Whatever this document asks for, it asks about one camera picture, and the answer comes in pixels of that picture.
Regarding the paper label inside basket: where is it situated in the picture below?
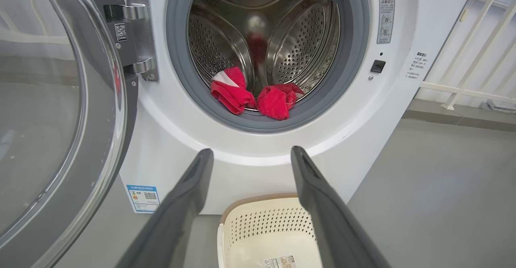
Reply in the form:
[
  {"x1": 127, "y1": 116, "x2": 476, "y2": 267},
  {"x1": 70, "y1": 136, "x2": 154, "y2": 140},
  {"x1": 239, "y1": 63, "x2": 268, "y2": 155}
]
[{"x1": 264, "y1": 254, "x2": 299, "y2": 268}]

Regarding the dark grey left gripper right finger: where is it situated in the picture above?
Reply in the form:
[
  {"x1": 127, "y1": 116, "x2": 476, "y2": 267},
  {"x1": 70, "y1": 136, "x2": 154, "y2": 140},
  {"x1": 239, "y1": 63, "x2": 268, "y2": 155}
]
[{"x1": 290, "y1": 146, "x2": 391, "y2": 268}]

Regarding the grey rubber door gasket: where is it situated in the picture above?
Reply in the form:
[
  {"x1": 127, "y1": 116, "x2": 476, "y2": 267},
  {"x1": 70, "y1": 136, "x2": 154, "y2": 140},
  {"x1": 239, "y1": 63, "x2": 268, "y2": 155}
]
[{"x1": 166, "y1": 0, "x2": 370, "y2": 133}]

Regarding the steel perforated washer drum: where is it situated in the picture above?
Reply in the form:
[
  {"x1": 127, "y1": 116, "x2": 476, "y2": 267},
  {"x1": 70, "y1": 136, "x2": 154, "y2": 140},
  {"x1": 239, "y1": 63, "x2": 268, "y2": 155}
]
[{"x1": 187, "y1": 0, "x2": 341, "y2": 111}]

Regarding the white front-load washing machine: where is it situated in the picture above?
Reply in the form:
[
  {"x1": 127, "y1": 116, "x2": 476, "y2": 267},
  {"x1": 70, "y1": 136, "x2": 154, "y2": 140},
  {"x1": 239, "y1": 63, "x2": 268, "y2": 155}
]
[{"x1": 115, "y1": 0, "x2": 478, "y2": 215}]

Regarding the round grey glass washer door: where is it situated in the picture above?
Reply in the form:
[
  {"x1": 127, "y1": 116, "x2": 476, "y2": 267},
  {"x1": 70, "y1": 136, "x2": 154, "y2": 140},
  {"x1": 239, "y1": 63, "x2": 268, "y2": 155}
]
[{"x1": 0, "y1": 0, "x2": 139, "y2": 268}]

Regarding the blue energy label sticker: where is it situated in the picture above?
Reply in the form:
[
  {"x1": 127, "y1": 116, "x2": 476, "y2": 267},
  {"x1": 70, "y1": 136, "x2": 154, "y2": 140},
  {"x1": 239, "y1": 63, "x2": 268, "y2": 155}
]
[{"x1": 126, "y1": 185, "x2": 160, "y2": 213}]

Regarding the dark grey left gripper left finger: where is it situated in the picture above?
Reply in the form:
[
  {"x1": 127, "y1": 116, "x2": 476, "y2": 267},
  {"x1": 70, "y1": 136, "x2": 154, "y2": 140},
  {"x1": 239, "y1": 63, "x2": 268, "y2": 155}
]
[{"x1": 115, "y1": 148, "x2": 214, "y2": 268}]

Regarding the printed black text notice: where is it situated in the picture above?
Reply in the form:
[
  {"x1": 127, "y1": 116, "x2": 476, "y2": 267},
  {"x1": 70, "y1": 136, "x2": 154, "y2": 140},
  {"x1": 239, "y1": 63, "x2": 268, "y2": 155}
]
[{"x1": 407, "y1": 52, "x2": 428, "y2": 79}]

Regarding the cream perforated laundry basket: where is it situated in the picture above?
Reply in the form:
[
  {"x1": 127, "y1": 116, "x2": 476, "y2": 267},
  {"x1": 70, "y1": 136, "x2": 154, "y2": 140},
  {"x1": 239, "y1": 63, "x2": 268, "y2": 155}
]
[{"x1": 217, "y1": 193, "x2": 323, "y2": 268}]

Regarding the grey warning sticker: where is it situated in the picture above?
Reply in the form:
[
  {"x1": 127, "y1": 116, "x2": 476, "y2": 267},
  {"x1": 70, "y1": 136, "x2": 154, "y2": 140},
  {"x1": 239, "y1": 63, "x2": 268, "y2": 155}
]
[{"x1": 377, "y1": 0, "x2": 395, "y2": 44}]

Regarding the white metal railing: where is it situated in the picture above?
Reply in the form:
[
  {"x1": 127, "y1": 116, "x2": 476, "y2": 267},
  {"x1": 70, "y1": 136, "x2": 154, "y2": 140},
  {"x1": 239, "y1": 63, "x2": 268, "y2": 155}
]
[
  {"x1": 415, "y1": 0, "x2": 516, "y2": 111},
  {"x1": 0, "y1": 0, "x2": 71, "y2": 45}
]

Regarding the red and white garment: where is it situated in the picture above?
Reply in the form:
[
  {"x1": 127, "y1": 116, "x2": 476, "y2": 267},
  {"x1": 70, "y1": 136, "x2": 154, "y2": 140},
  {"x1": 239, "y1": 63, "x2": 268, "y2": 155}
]
[
  {"x1": 257, "y1": 83, "x2": 305, "y2": 120},
  {"x1": 210, "y1": 66, "x2": 257, "y2": 114}
]

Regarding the silver metal door hinge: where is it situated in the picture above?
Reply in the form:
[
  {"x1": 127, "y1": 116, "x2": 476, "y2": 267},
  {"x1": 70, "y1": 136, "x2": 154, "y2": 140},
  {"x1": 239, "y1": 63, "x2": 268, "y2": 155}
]
[{"x1": 104, "y1": 0, "x2": 160, "y2": 82}]

